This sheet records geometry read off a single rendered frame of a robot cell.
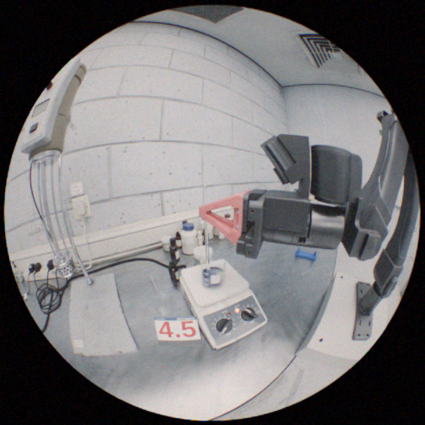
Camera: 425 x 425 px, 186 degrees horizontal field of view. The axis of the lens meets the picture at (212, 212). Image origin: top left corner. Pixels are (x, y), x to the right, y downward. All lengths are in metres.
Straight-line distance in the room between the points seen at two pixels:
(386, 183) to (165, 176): 0.68
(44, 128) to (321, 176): 0.38
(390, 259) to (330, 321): 0.18
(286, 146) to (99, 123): 0.62
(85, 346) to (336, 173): 0.52
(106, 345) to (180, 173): 0.69
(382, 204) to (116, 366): 0.50
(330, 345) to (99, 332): 0.48
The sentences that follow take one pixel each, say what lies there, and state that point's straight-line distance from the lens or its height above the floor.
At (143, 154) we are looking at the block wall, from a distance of 0.61.
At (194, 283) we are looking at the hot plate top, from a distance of 0.31.
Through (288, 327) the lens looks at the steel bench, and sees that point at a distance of 0.37.
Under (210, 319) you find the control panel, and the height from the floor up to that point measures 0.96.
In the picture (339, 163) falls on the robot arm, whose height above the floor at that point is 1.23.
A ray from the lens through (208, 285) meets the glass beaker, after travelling 0.29.
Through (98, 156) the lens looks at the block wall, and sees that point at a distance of 0.61.
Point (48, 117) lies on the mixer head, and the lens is 0.29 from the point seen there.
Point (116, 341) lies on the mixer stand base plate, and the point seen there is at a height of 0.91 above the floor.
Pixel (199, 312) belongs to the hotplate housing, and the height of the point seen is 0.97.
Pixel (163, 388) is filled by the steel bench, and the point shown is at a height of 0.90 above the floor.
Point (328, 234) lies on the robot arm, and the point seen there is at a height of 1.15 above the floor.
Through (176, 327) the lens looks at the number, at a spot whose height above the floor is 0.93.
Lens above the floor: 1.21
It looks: 17 degrees down
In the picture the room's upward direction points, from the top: straight up
